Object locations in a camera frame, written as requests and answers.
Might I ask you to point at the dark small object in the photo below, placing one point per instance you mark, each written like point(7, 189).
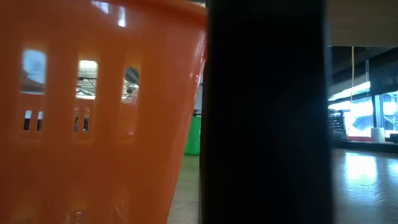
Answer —
point(394, 138)

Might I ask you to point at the red low object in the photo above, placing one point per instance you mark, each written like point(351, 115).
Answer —
point(359, 139)

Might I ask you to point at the black plastic basket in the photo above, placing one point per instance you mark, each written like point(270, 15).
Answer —
point(337, 123)

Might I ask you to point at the bright window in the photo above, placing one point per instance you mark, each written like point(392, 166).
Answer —
point(360, 115)

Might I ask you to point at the green plastic basket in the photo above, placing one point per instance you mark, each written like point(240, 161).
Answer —
point(192, 137)

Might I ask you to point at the orange plastic basket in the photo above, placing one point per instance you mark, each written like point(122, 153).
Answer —
point(93, 171)

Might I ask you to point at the white cylinder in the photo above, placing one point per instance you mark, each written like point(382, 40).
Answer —
point(377, 135)

